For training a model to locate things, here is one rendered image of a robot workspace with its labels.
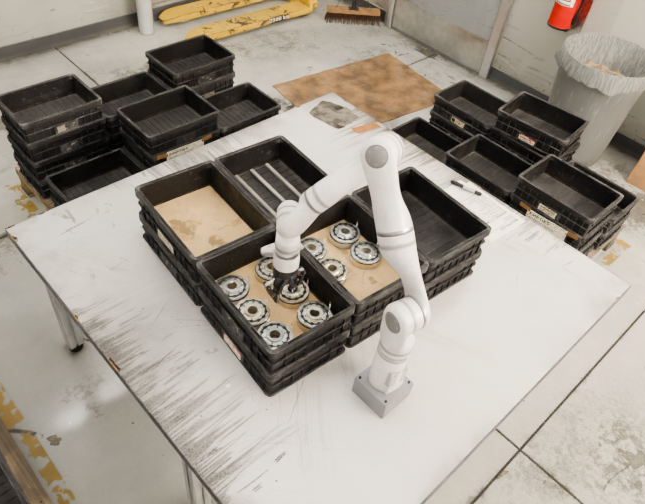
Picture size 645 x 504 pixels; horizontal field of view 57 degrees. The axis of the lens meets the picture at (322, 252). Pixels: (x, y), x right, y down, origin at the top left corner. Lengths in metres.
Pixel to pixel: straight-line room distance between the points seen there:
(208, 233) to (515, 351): 1.07
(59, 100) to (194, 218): 1.49
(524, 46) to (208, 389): 3.65
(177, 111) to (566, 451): 2.41
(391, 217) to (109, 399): 1.60
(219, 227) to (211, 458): 0.76
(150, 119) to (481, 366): 2.03
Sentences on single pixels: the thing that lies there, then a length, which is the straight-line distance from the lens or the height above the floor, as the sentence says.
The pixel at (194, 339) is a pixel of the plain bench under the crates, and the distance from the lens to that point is 1.90.
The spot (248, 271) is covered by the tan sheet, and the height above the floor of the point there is 0.83.
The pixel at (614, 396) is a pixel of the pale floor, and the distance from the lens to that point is 3.06.
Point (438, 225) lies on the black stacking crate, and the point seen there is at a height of 0.83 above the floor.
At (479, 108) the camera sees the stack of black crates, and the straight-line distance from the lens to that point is 3.80.
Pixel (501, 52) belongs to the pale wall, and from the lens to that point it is 4.89.
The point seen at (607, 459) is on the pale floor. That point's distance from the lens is 2.86.
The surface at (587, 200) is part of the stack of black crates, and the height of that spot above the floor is 0.49.
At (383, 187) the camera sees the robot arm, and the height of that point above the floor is 1.36.
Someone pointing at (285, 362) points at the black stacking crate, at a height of 0.85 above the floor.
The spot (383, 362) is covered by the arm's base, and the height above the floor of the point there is 0.90.
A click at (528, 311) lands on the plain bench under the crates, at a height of 0.70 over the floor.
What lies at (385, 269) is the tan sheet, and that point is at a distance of 1.96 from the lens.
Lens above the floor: 2.24
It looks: 45 degrees down
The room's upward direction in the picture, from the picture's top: 8 degrees clockwise
